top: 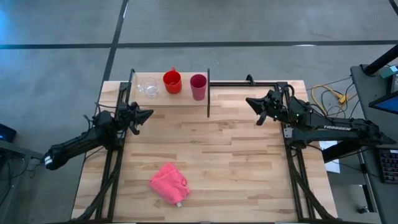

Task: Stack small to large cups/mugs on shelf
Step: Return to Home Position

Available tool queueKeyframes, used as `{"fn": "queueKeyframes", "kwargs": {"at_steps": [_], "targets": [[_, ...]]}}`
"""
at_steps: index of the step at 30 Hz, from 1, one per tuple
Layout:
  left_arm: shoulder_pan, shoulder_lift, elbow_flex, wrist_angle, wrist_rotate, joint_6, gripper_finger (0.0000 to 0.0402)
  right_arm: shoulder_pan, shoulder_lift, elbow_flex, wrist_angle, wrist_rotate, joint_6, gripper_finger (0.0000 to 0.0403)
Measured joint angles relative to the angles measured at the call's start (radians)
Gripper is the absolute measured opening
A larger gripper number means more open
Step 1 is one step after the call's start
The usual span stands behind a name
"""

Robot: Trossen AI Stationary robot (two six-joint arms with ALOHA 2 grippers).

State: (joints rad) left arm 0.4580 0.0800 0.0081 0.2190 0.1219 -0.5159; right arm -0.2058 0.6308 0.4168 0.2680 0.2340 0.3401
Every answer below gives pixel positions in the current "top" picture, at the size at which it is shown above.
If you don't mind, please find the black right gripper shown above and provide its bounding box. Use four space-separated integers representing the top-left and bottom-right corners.
245 90 285 126

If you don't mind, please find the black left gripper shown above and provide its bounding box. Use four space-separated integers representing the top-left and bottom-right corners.
123 101 155 136

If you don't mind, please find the clear glass cup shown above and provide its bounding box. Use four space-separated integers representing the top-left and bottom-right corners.
136 76 160 98

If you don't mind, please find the red plastic mug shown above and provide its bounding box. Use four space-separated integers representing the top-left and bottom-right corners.
162 67 183 95

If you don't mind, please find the pink plastic cup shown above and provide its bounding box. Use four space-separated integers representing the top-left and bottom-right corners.
189 73 208 101

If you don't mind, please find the pink cloth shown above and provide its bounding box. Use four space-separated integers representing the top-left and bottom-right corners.
148 161 192 208

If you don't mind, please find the black beam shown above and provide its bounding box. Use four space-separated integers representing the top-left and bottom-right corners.
322 141 374 163

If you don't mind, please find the white paper sheet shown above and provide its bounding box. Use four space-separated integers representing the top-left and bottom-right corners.
319 140 341 174

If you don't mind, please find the dark grey desk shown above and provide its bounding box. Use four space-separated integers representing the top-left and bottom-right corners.
350 63 398 224

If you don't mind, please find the dark side stand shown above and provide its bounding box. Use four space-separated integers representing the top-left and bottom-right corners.
0 139 50 224

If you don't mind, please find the monitor with blue screen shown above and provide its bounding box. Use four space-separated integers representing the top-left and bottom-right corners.
369 90 398 115

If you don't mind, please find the black pole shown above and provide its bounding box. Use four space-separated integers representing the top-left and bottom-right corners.
363 43 398 76

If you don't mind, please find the black wedge stand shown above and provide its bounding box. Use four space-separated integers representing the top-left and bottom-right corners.
381 131 397 146

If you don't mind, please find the teal box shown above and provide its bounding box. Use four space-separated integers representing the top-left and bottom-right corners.
379 64 398 79

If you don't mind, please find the black device with blue light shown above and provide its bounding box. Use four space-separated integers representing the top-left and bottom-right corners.
0 123 18 143

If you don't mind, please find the black keyboard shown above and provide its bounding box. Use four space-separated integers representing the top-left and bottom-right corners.
378 148 398 184

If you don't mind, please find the yellow cable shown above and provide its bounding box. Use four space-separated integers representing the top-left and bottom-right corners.
310 84 358 125

